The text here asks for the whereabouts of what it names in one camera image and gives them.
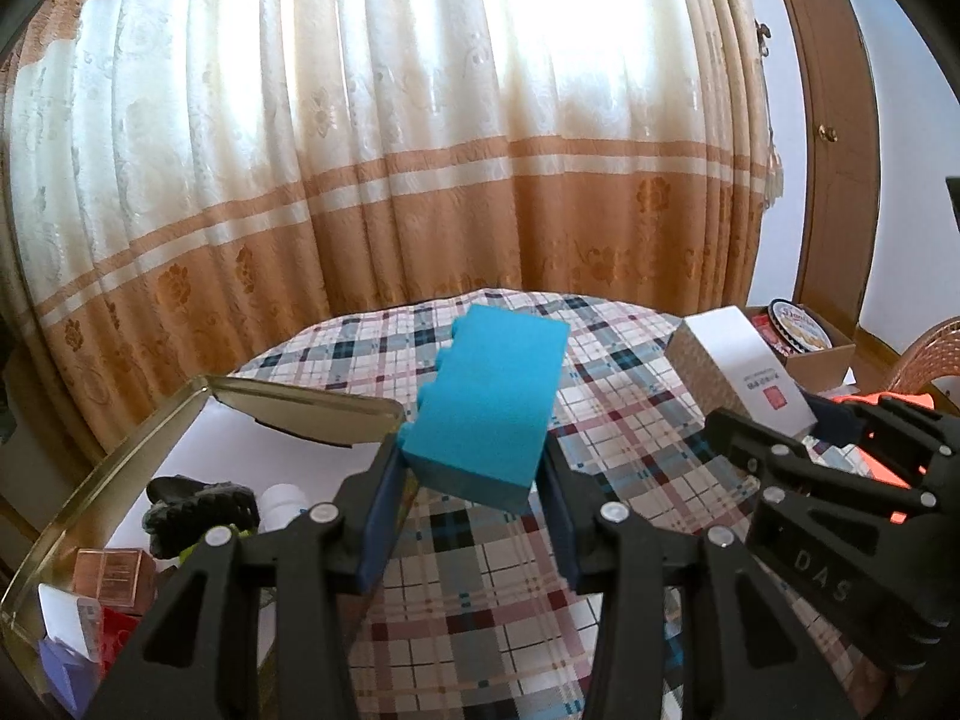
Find small white box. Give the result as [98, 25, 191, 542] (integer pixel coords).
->
[37, 583, 102, 661]

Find brown wicker chair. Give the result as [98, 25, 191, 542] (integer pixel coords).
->
[896, 319, 960, 400]

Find orange cloth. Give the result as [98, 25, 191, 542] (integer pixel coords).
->
[829, 388, 938, 526]

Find round cookie tin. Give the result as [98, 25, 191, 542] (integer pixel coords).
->
[766, 300, 833, 352]

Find white carton with red label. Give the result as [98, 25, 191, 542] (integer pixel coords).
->
[664, 305, 820, 440]

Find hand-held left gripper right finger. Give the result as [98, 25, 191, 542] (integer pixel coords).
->
[536, 435, 837, 720]

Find curtain tassel tie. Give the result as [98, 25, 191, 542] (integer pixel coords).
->
[754, 19, 785, 209]

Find cardboard box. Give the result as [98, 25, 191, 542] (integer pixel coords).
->
[746, 304, 856, 392]

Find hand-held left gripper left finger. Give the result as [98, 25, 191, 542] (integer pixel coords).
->
[82, 439, 410, 720]

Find purple square box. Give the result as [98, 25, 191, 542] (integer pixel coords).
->
[37, 634, 102, 717]

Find brown wooden door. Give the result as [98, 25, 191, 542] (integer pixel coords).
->
[761, 0, 882, 331]

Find white pill bottle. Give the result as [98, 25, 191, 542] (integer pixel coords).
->
[259, 484, 310, 533]

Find red toy brick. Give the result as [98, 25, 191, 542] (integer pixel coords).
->
[97, 606, 143, 672]

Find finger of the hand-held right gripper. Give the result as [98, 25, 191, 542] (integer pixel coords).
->
[709, 406, 938, 515]
[806, 394, 960, 481]

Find plaid tablecloth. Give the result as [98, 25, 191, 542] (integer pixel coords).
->
[229, 289, 901, 720]

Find gold rectangular metal tin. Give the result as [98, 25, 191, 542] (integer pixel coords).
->
[0, 375, 410, 720]

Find blue toy brick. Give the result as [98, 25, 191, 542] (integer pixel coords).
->
[397, 304, 571, 515]

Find white paper liner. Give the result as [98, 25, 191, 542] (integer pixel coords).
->
[30, 396, 380, 616]

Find green toy brick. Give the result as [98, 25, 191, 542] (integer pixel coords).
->
[176, 525, 256, 565]

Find rose gold box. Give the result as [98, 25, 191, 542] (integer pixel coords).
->
[73, 547, 155, 612]

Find cream and orange curtain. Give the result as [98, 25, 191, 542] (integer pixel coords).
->
[0, 0, 785, 458]

